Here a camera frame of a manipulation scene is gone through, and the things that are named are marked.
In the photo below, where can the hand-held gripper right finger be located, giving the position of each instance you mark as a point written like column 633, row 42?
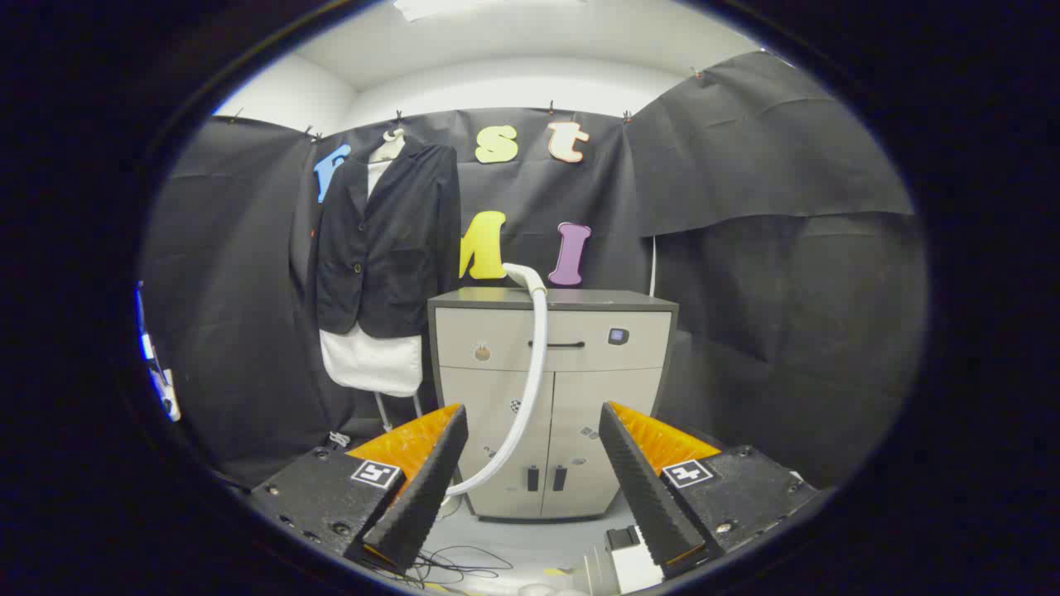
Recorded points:
column 650, row 505

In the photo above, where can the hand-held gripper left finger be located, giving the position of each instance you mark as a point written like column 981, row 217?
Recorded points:
column 418, row 505

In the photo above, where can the white garment steamer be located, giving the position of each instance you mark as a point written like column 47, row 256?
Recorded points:
column 534, row 364

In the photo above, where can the black suit jacket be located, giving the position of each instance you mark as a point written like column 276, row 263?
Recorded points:
column 389, row 240

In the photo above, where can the white grey appliance base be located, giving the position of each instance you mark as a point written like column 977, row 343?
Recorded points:
column 633, row 563

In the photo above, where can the grey cabinet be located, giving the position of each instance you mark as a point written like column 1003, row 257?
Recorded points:
column 497, row 389

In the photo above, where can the white mannequin torso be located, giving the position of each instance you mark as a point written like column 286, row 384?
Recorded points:
column 373, row 360

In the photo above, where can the black backdrop cloth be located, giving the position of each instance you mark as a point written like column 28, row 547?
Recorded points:
column 787, row 273

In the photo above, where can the blue white equipment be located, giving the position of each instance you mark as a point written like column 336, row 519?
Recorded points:
column 157, row 364

